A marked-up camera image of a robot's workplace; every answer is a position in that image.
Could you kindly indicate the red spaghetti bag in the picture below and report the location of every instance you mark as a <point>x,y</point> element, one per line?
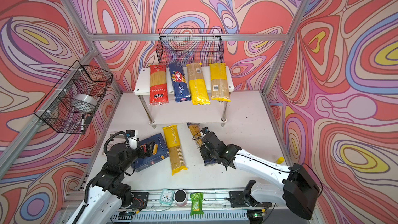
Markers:
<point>158,85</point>

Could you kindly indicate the black wire basket left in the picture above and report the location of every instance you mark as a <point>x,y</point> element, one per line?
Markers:
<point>62,112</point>

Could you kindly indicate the black wire basket back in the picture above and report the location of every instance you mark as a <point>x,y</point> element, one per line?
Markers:
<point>190,45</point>

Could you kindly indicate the clear yellow spaghetti bag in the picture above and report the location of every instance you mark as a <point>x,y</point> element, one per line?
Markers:
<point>219,84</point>

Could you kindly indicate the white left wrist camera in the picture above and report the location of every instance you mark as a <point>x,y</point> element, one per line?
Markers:
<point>132,138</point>

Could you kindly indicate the yellow Pastatime spaghetti bag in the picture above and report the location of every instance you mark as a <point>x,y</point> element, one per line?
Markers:
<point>174,147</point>

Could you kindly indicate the aluminium frame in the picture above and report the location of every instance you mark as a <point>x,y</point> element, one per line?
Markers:
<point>40,40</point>

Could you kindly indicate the black wire basket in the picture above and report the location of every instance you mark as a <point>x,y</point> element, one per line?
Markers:
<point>190,45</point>
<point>62,112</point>

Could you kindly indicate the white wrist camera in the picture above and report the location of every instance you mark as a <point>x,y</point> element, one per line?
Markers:
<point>205,130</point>
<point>132,138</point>

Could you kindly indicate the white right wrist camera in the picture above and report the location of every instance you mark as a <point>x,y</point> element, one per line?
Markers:
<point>205,130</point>

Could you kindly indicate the blue Barilla rigatoni box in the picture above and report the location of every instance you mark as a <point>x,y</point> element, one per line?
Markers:
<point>159,152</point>

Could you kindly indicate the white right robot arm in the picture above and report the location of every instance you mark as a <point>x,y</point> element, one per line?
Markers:
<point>295,187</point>

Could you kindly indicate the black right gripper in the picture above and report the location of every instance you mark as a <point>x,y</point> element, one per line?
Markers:
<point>203,150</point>

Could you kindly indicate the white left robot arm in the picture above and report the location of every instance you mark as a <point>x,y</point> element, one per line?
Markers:
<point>106,193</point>

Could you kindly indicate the silver tape roll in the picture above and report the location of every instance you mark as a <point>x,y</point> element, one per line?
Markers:
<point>86,99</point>

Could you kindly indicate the blue Barilla spaghetti box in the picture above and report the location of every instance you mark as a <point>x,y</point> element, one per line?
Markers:
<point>179,83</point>

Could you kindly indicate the green snack packet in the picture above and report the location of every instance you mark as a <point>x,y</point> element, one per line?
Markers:
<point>196,203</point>

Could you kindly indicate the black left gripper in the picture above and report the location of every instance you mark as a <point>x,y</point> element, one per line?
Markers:
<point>147,151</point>

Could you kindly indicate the blue Ankara spaghetti bag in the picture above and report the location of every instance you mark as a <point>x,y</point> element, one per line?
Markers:
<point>196,131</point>

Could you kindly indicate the black marker pen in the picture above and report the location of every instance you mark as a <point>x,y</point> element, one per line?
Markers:
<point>83,123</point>

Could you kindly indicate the white two-tier shelf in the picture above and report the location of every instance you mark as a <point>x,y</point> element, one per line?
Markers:
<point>177,113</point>

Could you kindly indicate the teal alarm clock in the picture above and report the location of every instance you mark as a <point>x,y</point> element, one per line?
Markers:
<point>167,197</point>

